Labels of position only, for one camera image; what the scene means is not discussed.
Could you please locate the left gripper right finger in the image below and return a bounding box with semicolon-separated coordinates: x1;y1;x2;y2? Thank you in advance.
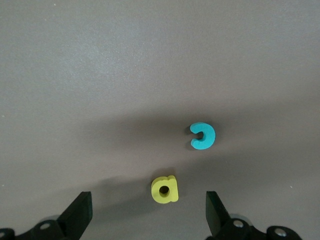
206;190;305;240

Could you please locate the brown table cover sheet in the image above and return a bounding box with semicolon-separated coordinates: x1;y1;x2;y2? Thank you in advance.
0;0;320;240

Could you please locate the teal foam letter c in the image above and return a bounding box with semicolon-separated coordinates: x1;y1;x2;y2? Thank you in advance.
189;121;217;151

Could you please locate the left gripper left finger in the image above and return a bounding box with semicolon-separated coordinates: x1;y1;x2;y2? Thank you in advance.
0;191;94;240

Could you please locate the yellow foam letter a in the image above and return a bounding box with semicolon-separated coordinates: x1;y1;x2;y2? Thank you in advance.
150;174;180;205

